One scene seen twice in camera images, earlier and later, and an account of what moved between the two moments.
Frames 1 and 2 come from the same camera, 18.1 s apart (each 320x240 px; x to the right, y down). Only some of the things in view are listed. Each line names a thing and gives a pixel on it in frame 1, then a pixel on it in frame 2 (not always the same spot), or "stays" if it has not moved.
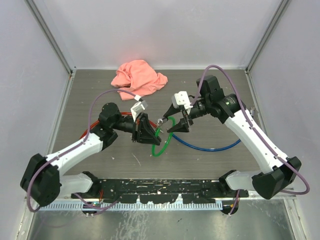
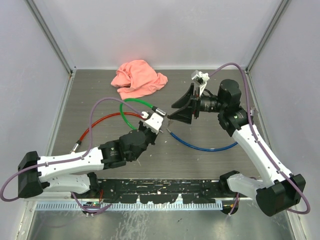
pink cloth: [138, 77] stays
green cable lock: [157, 133] -> [154, 108]
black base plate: [161, 191] stays
